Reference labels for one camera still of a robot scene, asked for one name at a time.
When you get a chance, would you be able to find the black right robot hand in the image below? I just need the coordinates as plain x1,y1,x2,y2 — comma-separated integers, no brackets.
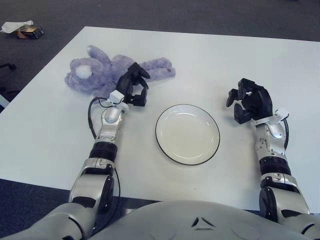
223,77,274,125

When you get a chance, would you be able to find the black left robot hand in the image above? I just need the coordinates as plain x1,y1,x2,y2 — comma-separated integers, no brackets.
116,62,151,107

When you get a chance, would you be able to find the purple plush bunny doll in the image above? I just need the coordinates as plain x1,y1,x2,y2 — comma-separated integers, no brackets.
64,44,177,97

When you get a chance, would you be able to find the white plate with black rim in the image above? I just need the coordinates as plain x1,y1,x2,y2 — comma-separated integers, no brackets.
155,103,221,166

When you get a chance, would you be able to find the black and orange box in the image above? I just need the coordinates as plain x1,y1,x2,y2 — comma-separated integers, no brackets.
13,24,45,40

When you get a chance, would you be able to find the black office chair base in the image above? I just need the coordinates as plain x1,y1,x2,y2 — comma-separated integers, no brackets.
0,63,22,102

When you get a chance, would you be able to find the white furniture panel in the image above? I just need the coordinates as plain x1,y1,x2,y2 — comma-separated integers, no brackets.
0,93,11,113

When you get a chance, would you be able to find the white crumpled cloth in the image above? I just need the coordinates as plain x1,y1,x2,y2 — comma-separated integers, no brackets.
1,20,35,33

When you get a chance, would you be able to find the grey robot torso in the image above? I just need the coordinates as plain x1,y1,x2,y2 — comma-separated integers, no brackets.
89,199,303,240

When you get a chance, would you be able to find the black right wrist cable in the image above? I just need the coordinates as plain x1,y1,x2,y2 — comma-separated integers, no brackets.
282,117,290,151

